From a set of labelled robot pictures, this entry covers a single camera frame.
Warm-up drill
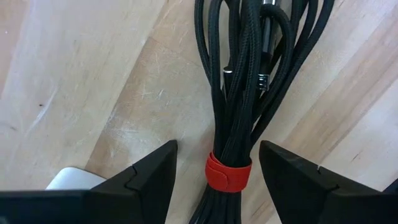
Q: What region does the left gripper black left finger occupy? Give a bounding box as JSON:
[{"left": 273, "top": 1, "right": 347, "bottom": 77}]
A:
[{"left": 0, "top": 139, "right": 179, "bottom": 224}]

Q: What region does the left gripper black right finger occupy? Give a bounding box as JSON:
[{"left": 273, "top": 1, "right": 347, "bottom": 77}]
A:
[{"left": 259, "top": 139, "right": 398, "bottom": 224}]

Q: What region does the black cable bundle red strap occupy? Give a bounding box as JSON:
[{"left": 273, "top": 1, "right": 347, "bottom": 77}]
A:
[{"left": 188, "top": 0, "right": 336, "bottom": 224}]

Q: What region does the white wall charger plug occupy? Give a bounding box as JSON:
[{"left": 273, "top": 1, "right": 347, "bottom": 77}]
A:
[{"left": 45, "top": 167, "right": 107, "bottom": 190}]

